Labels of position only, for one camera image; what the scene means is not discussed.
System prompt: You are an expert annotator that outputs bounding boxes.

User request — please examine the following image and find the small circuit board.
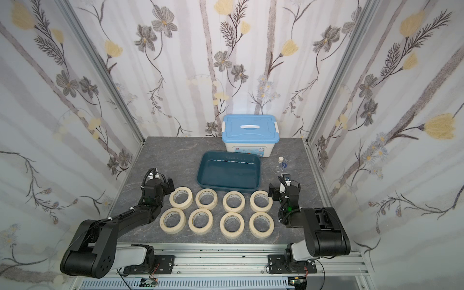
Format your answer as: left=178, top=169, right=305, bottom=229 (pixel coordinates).
left=139, top=278, right=158, bottom=288

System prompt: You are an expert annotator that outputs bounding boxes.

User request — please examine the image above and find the aluminium frame rail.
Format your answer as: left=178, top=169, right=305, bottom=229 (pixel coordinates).
left=70, top=244, right=375, bottom=290

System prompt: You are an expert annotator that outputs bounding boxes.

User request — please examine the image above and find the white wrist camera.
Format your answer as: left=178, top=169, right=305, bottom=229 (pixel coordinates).
left=148, top=168, right=164, bottom=180
left=281, top=174, right=291, bottom=189

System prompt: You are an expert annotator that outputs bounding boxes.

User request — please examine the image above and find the white box with blue lid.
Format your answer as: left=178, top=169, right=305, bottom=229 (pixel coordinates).
left=221, top=114, right=280, bottom=158

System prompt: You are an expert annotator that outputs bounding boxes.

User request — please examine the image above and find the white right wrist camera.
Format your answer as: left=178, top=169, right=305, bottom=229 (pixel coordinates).
left=281, top=174, right=291, bottom=189

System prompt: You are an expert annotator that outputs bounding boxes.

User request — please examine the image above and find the masking tape roll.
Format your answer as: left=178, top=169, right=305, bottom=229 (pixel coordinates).
left=222, top=191, right=245, bottom=213
left=188, top=209, right=213, bottom=235
left=159, top=208, right=187, bottom=235
left=169, top=187, right=193, bottom=210
left=220, top=212, right=245, bottom=239
left=195, top=188, right=218, bottom=211
left=250, top=190, right=273, bottom=213
left=249, top=212, right=274, bottom=239

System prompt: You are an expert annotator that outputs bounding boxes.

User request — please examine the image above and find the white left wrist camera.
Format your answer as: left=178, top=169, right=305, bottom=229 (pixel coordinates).
left=148, top=168, right=164, bottom=180

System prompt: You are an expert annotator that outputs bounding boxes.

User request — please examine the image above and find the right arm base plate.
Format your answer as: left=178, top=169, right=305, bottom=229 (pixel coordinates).
left=267, top=254, right=317, bottom=274

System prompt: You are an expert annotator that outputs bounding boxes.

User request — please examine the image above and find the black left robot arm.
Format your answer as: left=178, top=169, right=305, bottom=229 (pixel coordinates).
left=60, top=168, right=175, bottom=279

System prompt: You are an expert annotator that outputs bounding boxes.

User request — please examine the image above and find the glass flask with stopper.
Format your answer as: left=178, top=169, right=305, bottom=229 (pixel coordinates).
left=273, top=157, right=288, bottom=175

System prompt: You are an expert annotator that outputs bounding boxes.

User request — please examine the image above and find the teal plastic tray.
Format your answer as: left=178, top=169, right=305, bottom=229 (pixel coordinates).
left=196, top=151, right=261, bottom=193

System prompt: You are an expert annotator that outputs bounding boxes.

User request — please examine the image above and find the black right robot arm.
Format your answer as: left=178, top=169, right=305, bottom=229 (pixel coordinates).
left=267, top=174, right=351, bottom=274

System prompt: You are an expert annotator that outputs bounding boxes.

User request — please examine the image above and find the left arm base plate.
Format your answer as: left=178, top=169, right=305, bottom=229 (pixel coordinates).
left=123, top=255, right=175, bottom=276

